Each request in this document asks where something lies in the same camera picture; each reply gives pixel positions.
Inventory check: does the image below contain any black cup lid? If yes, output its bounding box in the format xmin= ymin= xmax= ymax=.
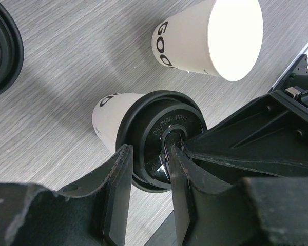
xmin=115 ymin=90 xmax=207 ymax=193

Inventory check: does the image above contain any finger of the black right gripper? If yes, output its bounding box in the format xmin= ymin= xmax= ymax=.
xmin=185 ymin=91 xmax=308 ymax=177

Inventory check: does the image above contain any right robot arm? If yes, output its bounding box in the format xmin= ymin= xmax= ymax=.
xmin=185 ymin=55 xmax=308 ymax=179

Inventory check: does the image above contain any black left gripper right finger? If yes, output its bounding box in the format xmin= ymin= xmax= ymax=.
xmin=170 ymin=147 xmax=308 ymax=245

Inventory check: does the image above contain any white paper cup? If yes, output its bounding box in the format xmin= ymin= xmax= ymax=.
xmin=151 ymin=0 xmax=263 ymax=81
xmin=92 ymin=93 xmax=144 ymax=153

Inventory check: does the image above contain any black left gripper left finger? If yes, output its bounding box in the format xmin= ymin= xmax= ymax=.
xmin=0 ymin=145 xmax=133 ymax=245

